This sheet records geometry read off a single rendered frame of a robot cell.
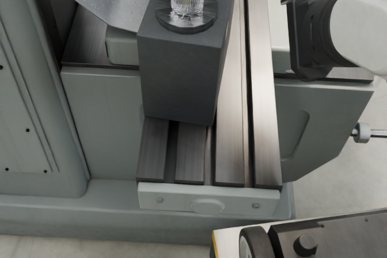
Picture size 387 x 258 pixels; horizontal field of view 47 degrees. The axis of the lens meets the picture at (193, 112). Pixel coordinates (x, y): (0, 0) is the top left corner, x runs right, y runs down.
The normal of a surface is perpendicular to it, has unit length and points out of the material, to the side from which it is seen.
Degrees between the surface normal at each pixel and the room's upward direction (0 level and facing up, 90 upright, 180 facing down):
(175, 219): 68
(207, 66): 90
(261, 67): 0
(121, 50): 90
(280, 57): 90
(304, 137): 90
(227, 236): 0
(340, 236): 0
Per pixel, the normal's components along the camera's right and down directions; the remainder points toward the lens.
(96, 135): -0.04, 0.80
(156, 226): -0.03, 0.44
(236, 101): 0.04, -0.60
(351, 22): -0.98, 0.11
